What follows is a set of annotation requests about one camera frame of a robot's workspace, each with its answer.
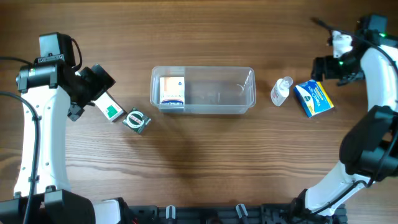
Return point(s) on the blue yellow VapoDrops box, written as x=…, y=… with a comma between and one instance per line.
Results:
x=313, y=98

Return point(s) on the Hansaplast plaster box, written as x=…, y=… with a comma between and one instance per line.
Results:
x=172, y=90

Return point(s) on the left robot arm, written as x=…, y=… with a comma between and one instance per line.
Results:
x=51, y=92

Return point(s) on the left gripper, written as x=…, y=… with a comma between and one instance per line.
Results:
x=91, y=88

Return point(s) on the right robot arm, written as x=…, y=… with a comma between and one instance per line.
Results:
x=368, y=153

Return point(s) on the white green small box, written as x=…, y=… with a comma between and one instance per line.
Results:
x=109, y=107

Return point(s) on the dark green round-logo box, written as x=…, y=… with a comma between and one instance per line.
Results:
x=136, y=120

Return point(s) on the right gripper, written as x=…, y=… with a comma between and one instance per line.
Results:
x=321, y=69

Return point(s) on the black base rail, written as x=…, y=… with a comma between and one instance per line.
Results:
x=238, y=214

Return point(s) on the clear plastic container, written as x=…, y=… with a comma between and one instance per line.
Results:
x=208, y=90

